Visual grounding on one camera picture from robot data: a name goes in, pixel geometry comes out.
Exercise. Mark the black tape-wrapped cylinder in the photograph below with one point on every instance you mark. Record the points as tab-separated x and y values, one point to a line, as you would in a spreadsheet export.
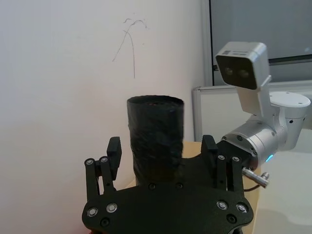
156	136

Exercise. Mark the dark window with white frame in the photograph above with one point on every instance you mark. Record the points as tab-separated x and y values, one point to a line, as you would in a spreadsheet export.
263	26

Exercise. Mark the pale partition with aluminium frame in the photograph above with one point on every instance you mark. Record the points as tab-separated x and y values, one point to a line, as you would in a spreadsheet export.
214	112

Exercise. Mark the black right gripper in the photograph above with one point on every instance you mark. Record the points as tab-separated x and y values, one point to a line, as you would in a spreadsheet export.
234	150

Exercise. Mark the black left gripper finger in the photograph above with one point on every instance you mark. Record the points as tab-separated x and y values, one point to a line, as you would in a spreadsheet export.
114	156

